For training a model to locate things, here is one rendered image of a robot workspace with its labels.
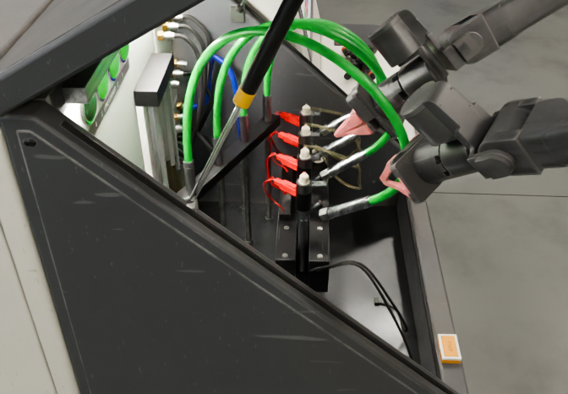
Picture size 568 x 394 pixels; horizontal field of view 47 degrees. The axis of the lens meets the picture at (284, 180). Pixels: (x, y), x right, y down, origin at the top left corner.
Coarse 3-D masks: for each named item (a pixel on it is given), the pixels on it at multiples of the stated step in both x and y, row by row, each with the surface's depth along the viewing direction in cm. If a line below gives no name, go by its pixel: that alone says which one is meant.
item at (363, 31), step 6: (342, 24) 205; (348, 24) 205; (354, 30) 201; (360, 30) 201; (366, 30) 201; (372, 30) 201; (360, 36) 197; (366, 36) 197; (336, 42) 194; (366, 42) 194
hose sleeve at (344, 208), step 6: (360, 198) 101; (366, 198) 100; (342, 204) 103; (348, 204) 102; (354, 204) 101; (360, 204) 100; (366, 204) 100; (330, 210) 104; (336, 210) 103; (342, 210) 102; (348, 210) 102; (354, 210) 101; (360, 210) 101; (330, 216) 104; (336, 216) 104
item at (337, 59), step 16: (240, 32) 93; (256, 32) 92; (288, 32) 90; (208, 48) 97; (320, 48) 89; (336, 64) 89; (352, 64) 89; (192, 80) 101; (368, 80) 89; (192, 96) 103; (384, 96) 89; (400, 128) 90; (400, 144) 92; (192, 160) 112; (384, 192) 98
